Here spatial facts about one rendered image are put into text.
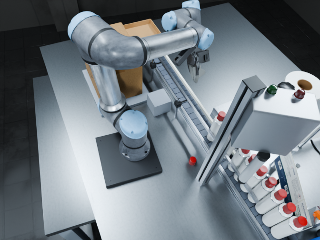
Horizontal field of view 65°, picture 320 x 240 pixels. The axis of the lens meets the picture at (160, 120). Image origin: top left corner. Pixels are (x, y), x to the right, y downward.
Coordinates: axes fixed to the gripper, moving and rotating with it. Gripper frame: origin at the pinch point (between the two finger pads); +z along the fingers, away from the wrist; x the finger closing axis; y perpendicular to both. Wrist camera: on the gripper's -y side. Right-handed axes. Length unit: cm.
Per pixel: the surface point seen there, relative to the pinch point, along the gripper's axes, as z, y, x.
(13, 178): 70, -118, 92
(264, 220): 47, -2, -50
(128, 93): 5.8, -27.4, 25.3
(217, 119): 12.7, -1.4, -19.9
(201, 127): 23.8, -1.5, -4.5
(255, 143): 1, -13, -55
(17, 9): -45, -78, 243
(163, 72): 2.4, -2.0, 32.7
